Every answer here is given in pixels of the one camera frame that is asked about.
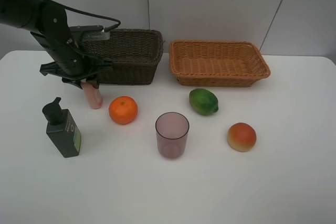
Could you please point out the dark green pump bottle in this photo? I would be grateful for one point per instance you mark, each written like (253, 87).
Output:
(62, 129)

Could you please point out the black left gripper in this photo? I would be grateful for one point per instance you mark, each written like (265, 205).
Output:
(71, 62)

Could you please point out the orange mandarin fruit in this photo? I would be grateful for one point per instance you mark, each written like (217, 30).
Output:
(123, 110)

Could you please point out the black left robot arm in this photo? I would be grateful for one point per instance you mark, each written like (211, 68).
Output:
(46, 20)

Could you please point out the dark brown wicker basket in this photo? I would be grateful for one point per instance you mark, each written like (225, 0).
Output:
(134, 53)

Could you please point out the purple translucent plastic cup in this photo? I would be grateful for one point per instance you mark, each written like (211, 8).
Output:
(171, 134)

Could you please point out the red yellow peach half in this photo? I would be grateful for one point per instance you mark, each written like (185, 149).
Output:
(241, 137)

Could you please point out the pink bottle white cap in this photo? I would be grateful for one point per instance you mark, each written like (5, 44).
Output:
(93, 95)

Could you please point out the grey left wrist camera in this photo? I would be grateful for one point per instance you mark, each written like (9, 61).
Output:
(89, 33)

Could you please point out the orange wicker basket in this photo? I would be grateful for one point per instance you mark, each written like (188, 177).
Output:
(203, 63)

